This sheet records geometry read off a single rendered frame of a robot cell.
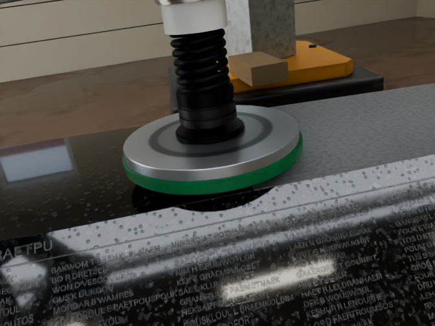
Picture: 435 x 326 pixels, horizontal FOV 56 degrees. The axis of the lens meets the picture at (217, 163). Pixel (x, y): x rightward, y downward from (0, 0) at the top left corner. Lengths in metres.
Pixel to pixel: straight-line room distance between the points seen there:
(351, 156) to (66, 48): 6.30
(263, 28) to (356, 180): 0.88
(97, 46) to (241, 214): 6.27
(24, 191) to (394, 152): 0.46
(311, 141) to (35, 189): 0.36
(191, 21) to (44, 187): 0.28
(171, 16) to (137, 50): 6.21
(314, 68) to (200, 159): 0.83
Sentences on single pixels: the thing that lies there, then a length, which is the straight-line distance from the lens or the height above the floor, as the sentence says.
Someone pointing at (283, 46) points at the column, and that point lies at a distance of 1.37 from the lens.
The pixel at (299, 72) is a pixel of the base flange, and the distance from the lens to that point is 1.21.
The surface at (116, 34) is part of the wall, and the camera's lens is 6.63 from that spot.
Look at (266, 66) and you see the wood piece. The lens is 1.07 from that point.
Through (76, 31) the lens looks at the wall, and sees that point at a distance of 6.65.
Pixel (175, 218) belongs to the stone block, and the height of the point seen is 0.82.
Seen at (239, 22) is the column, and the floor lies 0.91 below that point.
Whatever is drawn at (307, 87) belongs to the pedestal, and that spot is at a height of 0.74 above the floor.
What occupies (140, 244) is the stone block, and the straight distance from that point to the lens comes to 0.44.
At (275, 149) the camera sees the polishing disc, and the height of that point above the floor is 0.87.
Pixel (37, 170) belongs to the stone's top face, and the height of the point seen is 0.83.
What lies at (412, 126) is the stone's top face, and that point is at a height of 0.83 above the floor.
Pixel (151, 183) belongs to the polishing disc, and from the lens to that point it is 0.44.
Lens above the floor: 1.05
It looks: 24 degrees down
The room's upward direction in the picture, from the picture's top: 7 degrees counter-clockwise
